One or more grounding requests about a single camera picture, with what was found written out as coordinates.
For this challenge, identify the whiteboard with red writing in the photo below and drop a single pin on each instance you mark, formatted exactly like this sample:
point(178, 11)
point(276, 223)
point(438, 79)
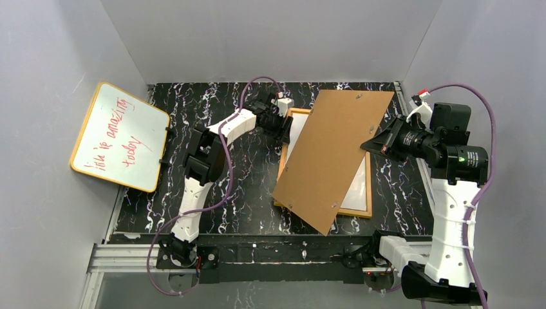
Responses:
point(122, 139)

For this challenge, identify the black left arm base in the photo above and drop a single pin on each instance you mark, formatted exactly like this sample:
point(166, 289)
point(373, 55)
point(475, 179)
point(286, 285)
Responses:
point(199, 257)

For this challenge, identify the yellow wooden picture frame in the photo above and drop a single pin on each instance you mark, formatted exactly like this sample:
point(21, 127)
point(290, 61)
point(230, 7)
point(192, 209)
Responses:
point(362, 204)

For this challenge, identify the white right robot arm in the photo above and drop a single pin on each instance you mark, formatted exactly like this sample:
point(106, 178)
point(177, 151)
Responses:
point(437, 134)

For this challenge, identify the aluminium rail base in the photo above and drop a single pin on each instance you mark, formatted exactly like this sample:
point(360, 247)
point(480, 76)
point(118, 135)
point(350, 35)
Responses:
point(251, 258)

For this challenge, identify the building photo print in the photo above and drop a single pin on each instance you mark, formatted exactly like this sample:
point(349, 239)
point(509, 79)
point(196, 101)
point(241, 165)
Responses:
point(358, 187)

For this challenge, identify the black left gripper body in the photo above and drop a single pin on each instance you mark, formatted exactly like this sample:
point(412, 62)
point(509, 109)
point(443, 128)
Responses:
point(275, 123)

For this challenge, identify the brown cardboard backing board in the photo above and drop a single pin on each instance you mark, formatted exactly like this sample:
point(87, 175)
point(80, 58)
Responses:
point(327, 154)

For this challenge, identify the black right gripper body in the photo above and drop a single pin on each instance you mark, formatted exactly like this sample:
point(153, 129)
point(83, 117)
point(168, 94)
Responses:
point(393, 140)

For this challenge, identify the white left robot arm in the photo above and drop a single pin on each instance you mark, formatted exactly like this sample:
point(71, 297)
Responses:
point(208, 154)

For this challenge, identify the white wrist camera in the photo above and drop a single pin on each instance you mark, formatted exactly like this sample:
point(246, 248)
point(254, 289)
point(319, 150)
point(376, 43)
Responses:
point(284, 104)
point(422, 113)

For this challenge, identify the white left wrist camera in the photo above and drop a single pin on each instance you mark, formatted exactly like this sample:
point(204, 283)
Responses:
point(284, 104)

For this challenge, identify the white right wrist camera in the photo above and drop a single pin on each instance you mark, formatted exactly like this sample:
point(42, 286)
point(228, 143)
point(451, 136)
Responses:
point(422, 113)

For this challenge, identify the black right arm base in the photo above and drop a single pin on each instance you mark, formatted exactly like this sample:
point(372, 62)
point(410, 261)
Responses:
point(365, 258)

